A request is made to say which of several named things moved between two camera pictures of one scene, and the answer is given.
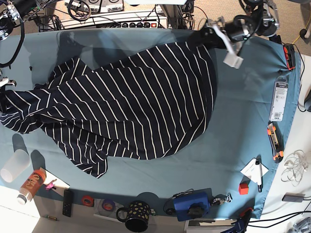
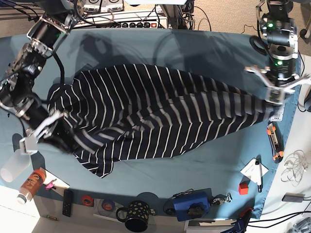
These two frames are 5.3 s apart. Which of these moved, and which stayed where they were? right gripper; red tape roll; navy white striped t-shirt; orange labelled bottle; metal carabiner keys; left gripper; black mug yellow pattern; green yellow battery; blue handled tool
Moved: navy white striped t-shirt; left gripper; right gripper
Stayed: blue handled tool; metal carabiner keys; orange labelled bottle; red tape roll; black mug yellow pattern; green yellow battery
